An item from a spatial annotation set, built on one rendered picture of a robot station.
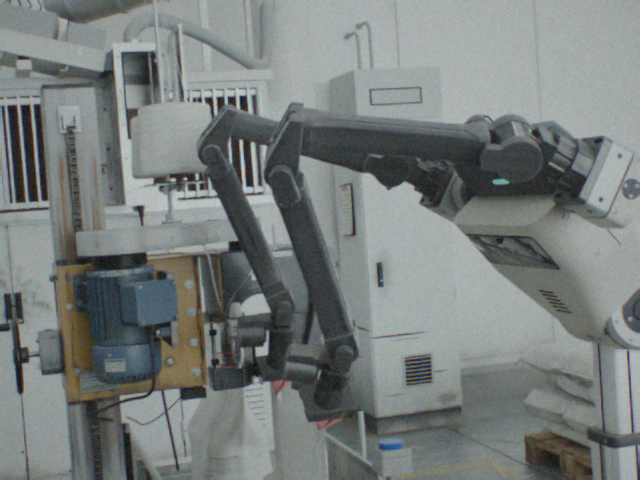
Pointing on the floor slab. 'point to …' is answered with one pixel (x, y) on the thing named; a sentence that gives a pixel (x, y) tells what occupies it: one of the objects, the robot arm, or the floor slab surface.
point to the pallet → (540, 452)
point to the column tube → (79, 455)
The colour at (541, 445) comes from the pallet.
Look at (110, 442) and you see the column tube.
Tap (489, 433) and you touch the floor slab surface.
